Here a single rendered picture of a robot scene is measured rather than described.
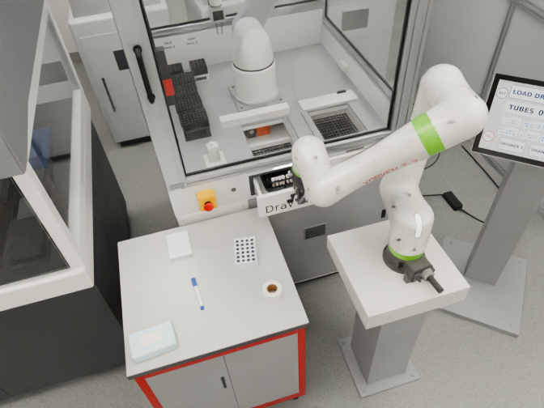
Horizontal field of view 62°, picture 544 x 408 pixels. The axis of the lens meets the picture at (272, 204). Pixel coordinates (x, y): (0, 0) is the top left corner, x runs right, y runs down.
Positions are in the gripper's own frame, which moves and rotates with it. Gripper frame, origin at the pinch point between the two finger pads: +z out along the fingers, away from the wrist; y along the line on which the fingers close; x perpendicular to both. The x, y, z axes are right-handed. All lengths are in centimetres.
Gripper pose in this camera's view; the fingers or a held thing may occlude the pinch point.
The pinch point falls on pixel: (298, 200)
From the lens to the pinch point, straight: 171.5
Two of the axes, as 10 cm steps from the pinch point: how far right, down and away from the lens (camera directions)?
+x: 9.6, -2.4, 1.6
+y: 2.8, 8.8, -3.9
